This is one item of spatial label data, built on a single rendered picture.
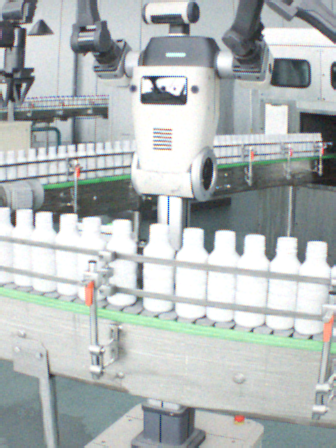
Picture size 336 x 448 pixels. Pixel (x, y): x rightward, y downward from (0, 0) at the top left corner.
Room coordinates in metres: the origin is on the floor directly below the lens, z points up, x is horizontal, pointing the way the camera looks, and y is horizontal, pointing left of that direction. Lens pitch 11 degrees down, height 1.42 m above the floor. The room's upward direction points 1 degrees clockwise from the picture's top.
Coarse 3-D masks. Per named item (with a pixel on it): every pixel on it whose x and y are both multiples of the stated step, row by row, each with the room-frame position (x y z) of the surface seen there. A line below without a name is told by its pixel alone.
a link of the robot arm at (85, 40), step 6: (84, 30) 1.91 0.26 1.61; (90, 30) 1.90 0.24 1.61; (84, 36) 1.90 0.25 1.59; (90, 36) 1.89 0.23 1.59; (78, 42) 1.90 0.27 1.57; (84, 42) 1.90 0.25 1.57; (90, 42) 1.89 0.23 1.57; (84, 48) 1.91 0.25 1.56; (90, 48) 1.90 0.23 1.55; (84, 54) 1.93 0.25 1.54; (96, 54) 1.91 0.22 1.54
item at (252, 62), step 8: (256, 40) 1.82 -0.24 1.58; (264, 40) 1.85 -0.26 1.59; (256, 48) 1.80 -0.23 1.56; (264, 48) 1.84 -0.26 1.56; (240, 56) 1.81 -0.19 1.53; (248, 56) 1.80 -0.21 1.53; (256, 56) 1.81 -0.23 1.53; (232, 64) 1.84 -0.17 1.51; (240, 64) 1.83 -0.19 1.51; (248, 64) 1.82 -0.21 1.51; (256, 64) 1.82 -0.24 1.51; (240, 72) 1.84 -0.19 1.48; (248, 72) 1.82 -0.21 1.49; (256, 72) 1.81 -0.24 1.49
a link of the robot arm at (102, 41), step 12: (84, 0) 1.88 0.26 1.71; (96, 0) 1.92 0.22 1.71; (84, 12) 1.89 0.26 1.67; (96, 12) 1.91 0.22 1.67; (84, 24) 1.90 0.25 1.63; (96, 24) 1.89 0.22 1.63; (72, 36) 1.92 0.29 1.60; (96, 36) 1.88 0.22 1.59; (108, 36) 1.93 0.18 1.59; (72, 48) 1.92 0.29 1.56; (96, 48) 1.90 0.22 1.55; (108, 48) 1.93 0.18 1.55
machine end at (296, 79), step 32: (288, 32) 5.04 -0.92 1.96; (288, 64) 5.08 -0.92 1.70; (320, 64) 4.88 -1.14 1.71; (288, 96) 5.09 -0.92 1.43; (320, 96) 4.89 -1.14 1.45; (288, 128) 5.08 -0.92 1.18; (320, 128) 5.23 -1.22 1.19; (320, 192) 4.88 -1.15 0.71; (256, 224) 5.30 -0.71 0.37; (320, 224) 4.87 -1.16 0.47
